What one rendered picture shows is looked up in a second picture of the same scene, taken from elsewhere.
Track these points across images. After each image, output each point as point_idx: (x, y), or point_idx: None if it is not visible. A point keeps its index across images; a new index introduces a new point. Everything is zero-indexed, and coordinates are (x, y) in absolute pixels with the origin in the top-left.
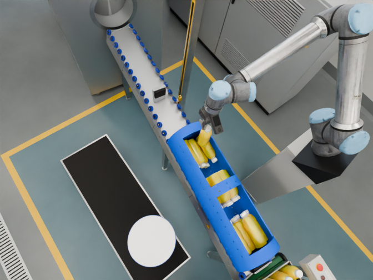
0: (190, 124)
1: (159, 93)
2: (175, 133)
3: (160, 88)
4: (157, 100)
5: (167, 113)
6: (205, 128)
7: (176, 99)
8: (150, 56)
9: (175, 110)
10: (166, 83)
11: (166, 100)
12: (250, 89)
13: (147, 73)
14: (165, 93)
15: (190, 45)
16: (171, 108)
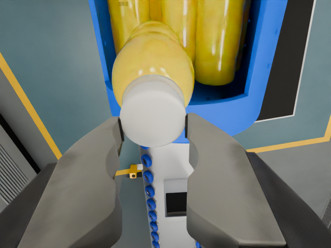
0: (186, 142)
1: (184, 207)
2: (251, 124)
3: (179, 217)
4: (182, 181)
5: (174, 151)
6: (201, 139)
7: (143, 174)
8: (154, 245)
9: (155, 151)
10: (148, 205)
11: (164, 174)
12: None
13: (170, 222)
14: (166, 197)
15: None
16: (162, 158)
